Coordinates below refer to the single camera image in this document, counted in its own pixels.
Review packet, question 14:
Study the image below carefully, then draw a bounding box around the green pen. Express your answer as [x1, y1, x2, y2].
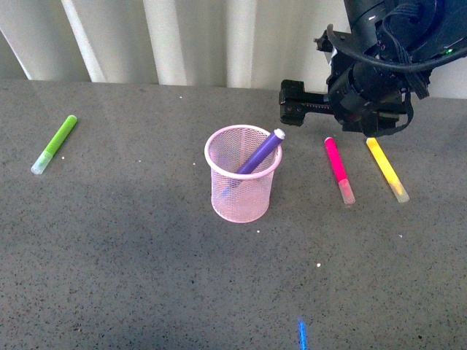
[31, 115, 77, 175]

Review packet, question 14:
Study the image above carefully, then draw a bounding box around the yellow pen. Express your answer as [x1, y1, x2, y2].
[366, 138, 409, 203]

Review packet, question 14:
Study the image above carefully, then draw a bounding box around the pink pen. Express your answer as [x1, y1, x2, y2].
[324, 137, 355, 205]

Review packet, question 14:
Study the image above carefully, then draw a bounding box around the purple pen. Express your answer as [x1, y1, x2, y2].
[207, 125, 285, 202]

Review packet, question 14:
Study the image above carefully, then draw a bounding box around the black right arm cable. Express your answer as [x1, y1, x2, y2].
[326, 1, 467, 101]

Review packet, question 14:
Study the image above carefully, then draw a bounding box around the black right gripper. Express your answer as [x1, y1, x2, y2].
[279, 32, 414, 137]

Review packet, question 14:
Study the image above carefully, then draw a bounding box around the pink mesh cup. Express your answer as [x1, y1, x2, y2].
[204, 125, 285, 223]

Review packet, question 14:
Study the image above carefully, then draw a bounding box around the white curtain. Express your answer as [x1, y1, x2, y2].
[0, 0, 467, 99]

